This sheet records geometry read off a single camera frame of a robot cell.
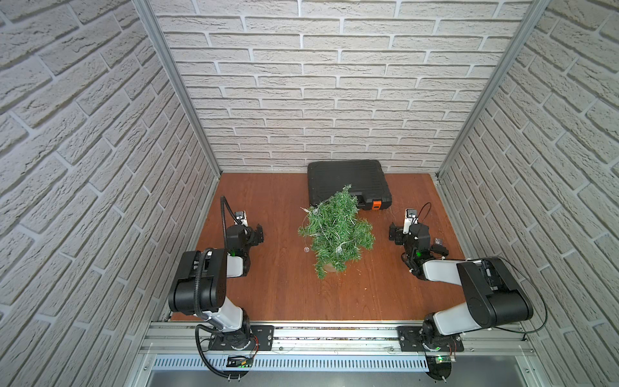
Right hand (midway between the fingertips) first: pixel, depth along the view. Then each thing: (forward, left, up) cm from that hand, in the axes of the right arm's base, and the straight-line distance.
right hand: (408, 223), depth 93 cm
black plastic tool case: (+27, +11, -1) cm, 29 cm away
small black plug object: (-9, -11, -6) cm, 16 cm away
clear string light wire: (-20, +32, +21) cm, 43 cm away
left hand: (+5, +64, 0) cm, 65 cm away
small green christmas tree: (-17, +32, +25) cm, 44 cm away
